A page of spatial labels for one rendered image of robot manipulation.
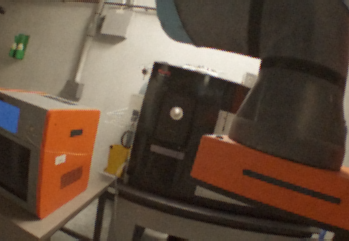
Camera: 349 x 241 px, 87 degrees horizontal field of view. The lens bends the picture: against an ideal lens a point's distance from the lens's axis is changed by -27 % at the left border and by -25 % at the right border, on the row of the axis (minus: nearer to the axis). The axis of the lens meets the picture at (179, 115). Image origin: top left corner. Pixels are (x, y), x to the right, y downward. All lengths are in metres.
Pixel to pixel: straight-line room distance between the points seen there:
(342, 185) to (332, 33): 0.15
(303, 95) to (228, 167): 0.10
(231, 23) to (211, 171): 0.16
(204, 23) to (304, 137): 0.17
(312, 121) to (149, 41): 2.36
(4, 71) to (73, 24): 1.32
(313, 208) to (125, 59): 2.44
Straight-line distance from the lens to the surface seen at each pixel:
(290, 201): 0.22
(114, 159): 1.36
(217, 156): 0.22
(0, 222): 0.99
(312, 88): 0.24
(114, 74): 2.55
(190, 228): 1.31
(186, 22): 0.29
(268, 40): 0.27
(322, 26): 0.26
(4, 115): 0.96
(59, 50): 2.99
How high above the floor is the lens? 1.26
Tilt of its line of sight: 3 degrees down
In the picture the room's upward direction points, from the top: 15 degrees clockwise
